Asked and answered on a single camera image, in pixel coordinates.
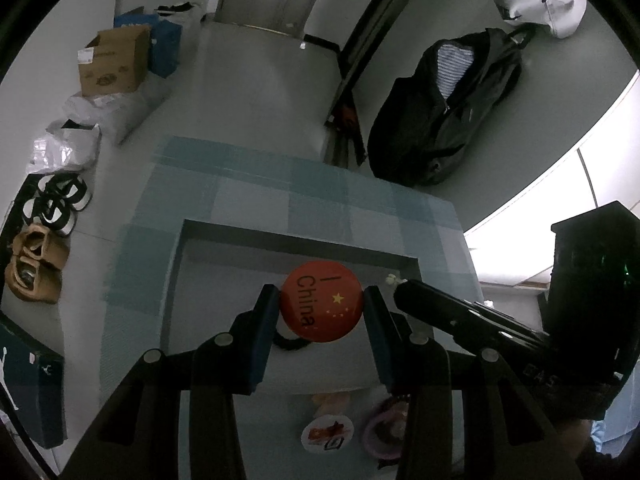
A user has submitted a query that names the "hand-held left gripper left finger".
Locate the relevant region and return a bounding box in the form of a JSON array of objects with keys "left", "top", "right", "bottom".
[{"left": 60, "top": 284, "right": 281, "bottom": 480}]

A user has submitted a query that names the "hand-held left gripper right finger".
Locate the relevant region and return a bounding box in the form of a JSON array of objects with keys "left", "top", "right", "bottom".
[{"left": 364, "top": 285, "right": 583, "bottom": 480}]

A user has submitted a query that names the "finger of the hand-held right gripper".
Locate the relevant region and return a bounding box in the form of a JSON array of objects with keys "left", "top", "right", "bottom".
[
  {"left": 467, "top": 301, "right": 551, "bottom": 343},
  {"left": 393, "top": 280, "right": 548, "bottom": 361}
]

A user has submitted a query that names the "black hair tie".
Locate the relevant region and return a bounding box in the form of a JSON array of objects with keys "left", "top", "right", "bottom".
[{"left": 272, "top": 329, "right": 311, "bottom": 354}]

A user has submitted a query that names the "white storage box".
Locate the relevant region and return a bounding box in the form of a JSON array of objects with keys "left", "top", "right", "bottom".
[{"left": 160, "top": 219, "right": 421, "bottom": 396}]

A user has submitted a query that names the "red round badge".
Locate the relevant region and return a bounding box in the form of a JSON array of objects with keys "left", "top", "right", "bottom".
[{"left": 279, "top": 261, "right": 363, "bottom": 343}]

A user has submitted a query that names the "purple hair tie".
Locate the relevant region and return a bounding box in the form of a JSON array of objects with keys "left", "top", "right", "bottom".
[{"left": 362, "top": 395, "right": 414, "bottom": 461}]

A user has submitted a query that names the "white round badge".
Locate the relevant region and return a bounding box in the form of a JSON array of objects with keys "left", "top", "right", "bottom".
[{"left": 301, "top": 412, "right": 355, "bottom": 454}]

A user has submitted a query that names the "person's right forearm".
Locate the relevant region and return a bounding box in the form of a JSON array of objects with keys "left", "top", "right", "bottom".
[{"left": 560, "top": 417, "right": 623, "bottom": 480}]

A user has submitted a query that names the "blue checkered tablecloth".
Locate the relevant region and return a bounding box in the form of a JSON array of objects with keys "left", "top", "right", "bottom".
[{"left": 100, "top": 135, "right": 483, "bottom": 480}]

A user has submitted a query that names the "black jacket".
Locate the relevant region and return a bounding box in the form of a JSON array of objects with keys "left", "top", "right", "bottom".
[{"left": 367, "top": 25, "right": 537, "bottom": 187}]

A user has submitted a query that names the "brown shoe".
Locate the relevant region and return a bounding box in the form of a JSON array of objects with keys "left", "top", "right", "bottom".
[
  {"left": 5, "top": 254, "right": 62, "bottom": 304},
  {"left": 12, "top": 224, "right": 71, "bottom": 272}
]

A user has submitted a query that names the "dark blue shoe box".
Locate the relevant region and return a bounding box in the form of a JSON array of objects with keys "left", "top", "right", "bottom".
[{"left": 0, "top": 312, "right": 68, "bottom": 449}]

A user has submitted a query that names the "black and white sandal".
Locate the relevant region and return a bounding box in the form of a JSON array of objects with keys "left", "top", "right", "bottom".
[
  {"left": 37, "top": 174, "right": 94, "bottom": 212},
  {"left": 22, "top": 195, "right": 77, "bottom": 237}
]

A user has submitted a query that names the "striped shirt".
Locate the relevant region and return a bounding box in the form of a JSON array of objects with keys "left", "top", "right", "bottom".
[{"left": 437, "top": 44, "right": 474, "bottom": 99}]

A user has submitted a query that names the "black metal rack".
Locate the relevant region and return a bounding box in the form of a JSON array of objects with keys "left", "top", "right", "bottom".
[{"left": 302, "top": 0, "right": 441, "bottom": 166}]

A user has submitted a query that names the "blue cardboard box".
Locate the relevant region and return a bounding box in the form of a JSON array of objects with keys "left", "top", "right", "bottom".
[
  {"left": 114, "top": 7, "right": 155, "bottom": 31},
  {"left": 149, "top": 16, "right": 184, "bottom": 79}
]

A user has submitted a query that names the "brown cardboard box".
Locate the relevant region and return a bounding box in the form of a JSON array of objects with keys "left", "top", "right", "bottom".
[{"left": 77, "top": 25, "right": 152, "bottom": 97}]

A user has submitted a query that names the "white plastic bag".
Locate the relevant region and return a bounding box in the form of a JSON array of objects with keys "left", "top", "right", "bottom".
[{"left": 154, "top": 2, "right": 206, "bottom": 37}]

